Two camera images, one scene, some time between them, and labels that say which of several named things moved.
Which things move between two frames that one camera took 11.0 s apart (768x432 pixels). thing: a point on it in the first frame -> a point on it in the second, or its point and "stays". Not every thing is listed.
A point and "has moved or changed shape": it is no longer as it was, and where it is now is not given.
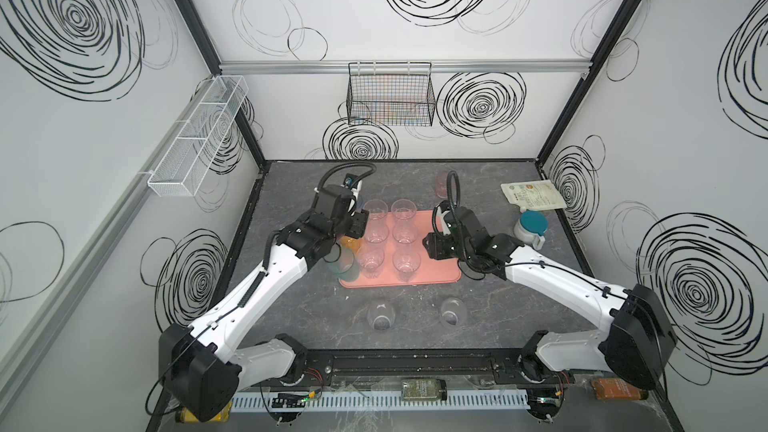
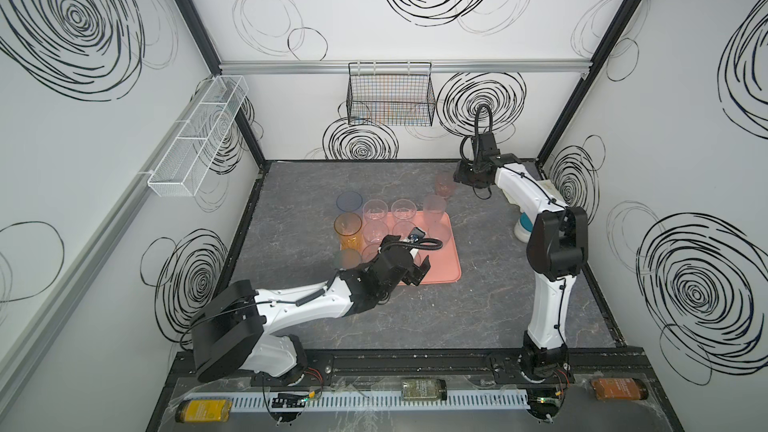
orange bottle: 614,388 stays
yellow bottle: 183,415 stays
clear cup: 370,259 stays
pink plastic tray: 392,254 stays
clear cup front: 453,312 has moved or changed shape
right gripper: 435,244 -> 484,145
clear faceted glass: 377,208 stays
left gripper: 358,223 -> 411,265
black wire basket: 390,94 stays
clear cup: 376,231 stays
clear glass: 404,231 stays
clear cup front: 381,316 -> 434,207
